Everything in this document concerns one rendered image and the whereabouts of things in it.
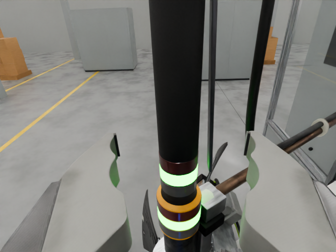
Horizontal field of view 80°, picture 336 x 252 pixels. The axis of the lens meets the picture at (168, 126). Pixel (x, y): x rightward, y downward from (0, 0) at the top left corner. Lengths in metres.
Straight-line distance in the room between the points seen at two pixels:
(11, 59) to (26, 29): 6.48
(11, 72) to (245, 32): 7.27
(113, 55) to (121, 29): 0.88
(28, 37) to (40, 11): 1.67
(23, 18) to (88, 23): 7.38
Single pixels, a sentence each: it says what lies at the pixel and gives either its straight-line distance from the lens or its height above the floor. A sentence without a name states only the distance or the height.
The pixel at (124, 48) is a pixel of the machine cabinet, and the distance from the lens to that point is 7.49.
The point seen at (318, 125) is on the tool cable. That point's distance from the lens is 0.42.
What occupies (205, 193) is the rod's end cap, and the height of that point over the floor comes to 1.55.
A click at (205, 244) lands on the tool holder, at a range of 0.28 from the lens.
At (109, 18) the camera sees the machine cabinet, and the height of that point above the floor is 1.66.
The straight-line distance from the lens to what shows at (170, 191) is 0.18.
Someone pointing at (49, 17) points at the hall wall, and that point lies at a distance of 14.00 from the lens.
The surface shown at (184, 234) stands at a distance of 0.22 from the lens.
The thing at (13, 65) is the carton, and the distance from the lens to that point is 8.41.
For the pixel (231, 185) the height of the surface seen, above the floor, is 1.55.
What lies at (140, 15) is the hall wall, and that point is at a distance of 12.47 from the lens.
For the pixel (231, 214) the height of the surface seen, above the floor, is 1.13.
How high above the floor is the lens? 1.73
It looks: 29 degrees down
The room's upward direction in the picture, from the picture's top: 2 degrees counter-clockwise
